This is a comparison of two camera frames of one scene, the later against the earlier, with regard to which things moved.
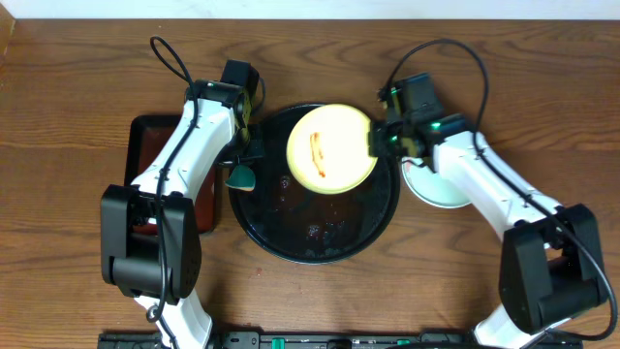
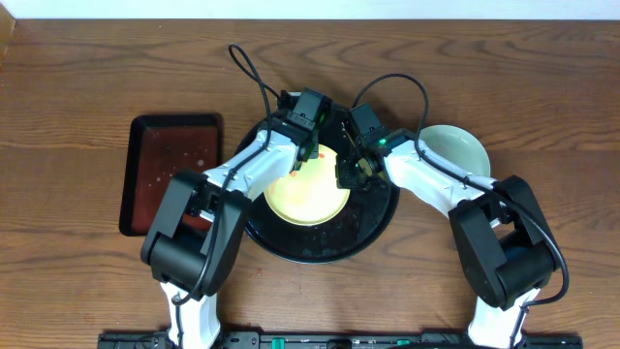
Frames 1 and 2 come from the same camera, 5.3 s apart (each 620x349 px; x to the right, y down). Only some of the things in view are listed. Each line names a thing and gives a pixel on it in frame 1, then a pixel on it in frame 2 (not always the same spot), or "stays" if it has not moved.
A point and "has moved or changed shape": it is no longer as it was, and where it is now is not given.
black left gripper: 259,138 -> 315,138
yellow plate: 327,149 has moved or changed shape
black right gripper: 377,146 -> 344,179
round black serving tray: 294,220 stays
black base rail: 334,340 stays
